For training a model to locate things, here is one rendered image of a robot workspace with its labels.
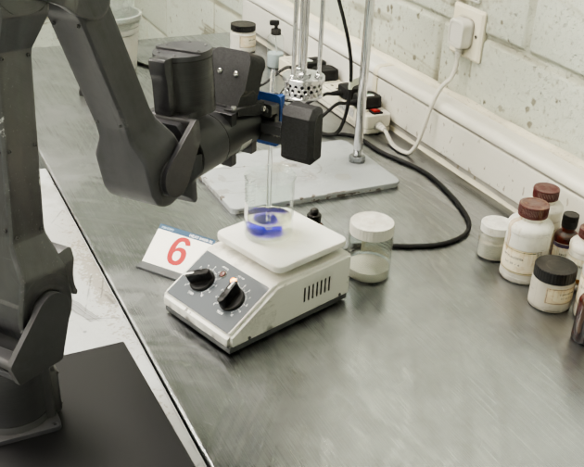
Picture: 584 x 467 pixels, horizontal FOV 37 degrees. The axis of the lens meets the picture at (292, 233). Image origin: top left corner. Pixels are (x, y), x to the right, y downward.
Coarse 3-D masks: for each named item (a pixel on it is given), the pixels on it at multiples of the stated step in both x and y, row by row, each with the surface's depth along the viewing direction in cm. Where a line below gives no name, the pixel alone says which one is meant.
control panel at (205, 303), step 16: (208, 256) 108; (240, 272) 105; (176, 288) 107; (208, 288) 105; (224, 288) 104; (240, 288) 103; (256, 288) 103; (192, 304) 104; (208, 304) 103; (208, 320) 102; (224, 320) 101; (240, 320) 100
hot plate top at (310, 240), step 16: (240, 224) 111; (304, 224) 112; (320, 224) 112; (224, 240) 108; (240, 240) 107; (288, 240) 108; (304, 240) 108; (320, 240) 108; (336, 240) 108; (256, 256) 104; (272, 256) 104; (288, 256) 104; (304, 256) 104; (320, 256) 106
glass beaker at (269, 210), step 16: (256, 176) 108; (288, 176) 107; (256, 192) 104; (272, 192) 103; (288, 192) 104; (256, 208) 105; (272, 208) 104; (288, 208) 105; (256, 224) 105; (272, 224) 105; (288, 224) 106; (256, 240) 106; (272, 240) 106
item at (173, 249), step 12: (156, 240) 119; (168, 240) 119; (180, 240) 118; (192, 240) 118; (156, 252) 119; (168, 252) 118; (180, 252) 118; (192, 252) 117; (168, 264) 117; (180, 264) 117
